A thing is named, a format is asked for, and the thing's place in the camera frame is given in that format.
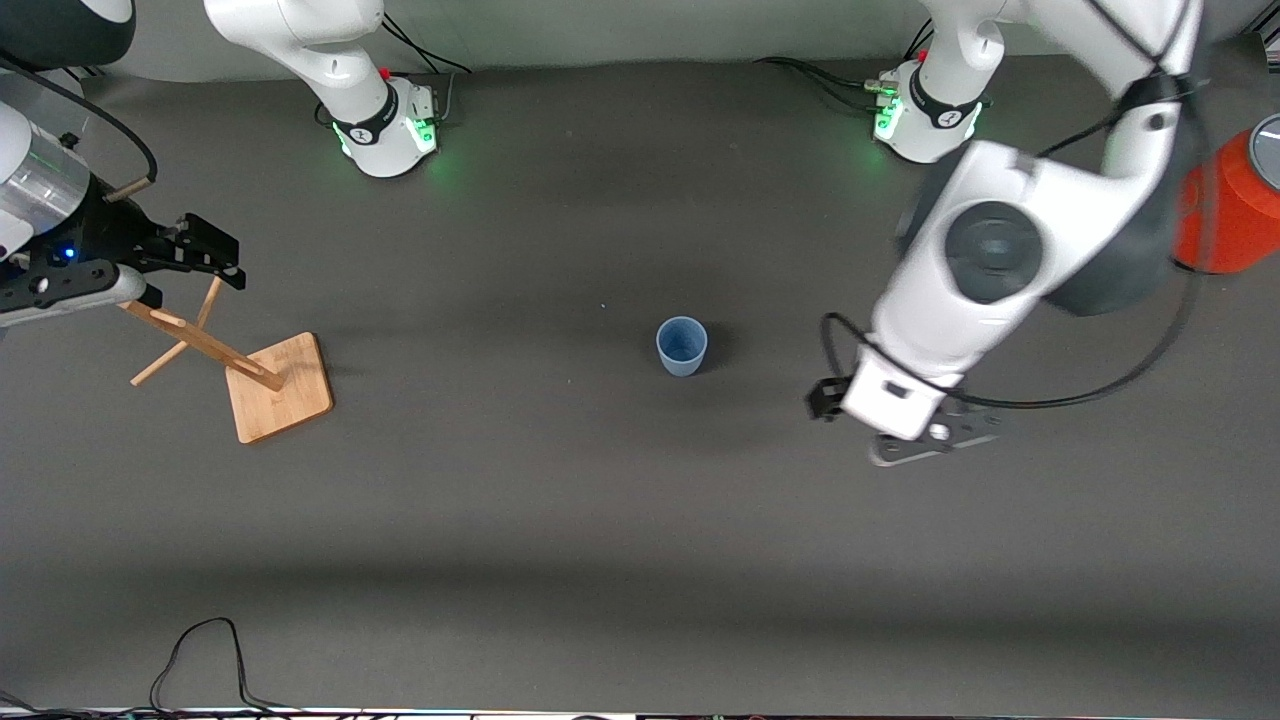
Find orange cylindrical cup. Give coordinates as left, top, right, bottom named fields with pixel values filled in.
left=1172, top=113, right=1280, bottom=276

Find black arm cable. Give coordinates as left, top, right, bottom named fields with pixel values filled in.
left=0, top=52, right=159, bottom=183
left=820, top=0, right=1211, bottom=411

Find black looped cable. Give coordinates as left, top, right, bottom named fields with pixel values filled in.
left=150, top=617, right=301, bottom=716

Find wooden cup rack stand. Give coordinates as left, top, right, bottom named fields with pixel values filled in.
left=118, top=275, right=335, bottom=445

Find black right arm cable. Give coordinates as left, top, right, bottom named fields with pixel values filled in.
left=0, top=52, right=159, bottom=183

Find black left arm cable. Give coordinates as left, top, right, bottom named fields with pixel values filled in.
left=820, top=0, right=1211, bottom=411

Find black left base cables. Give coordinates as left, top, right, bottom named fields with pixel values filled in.
left=755, top=20, right=936, bottom=113

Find black right base cables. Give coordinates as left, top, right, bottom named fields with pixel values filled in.
left=380, top=15, right=471, bottom=126

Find black base cables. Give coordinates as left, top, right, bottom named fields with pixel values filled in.
left=380, top=15, right=471, bottom=126
left=755, top=20, right=936, bottom=113

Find light blue plastic cup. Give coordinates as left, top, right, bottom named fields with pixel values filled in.
left=656, top=316, right=709, bottom=378

